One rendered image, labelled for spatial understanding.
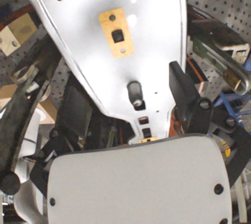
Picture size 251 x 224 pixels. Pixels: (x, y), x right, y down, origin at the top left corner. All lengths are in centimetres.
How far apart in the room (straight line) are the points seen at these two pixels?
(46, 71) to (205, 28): 31
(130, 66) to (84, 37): 10
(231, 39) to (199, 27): 7
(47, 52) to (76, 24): 8
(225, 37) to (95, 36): 23
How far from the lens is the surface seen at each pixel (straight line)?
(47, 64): 25
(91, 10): 20
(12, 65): 80
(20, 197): 61
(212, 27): 31
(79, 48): 23
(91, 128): 45
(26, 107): 21
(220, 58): 23
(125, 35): 21
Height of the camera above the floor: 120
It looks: 38 degrees down
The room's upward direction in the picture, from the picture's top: 175 degrees clockwise
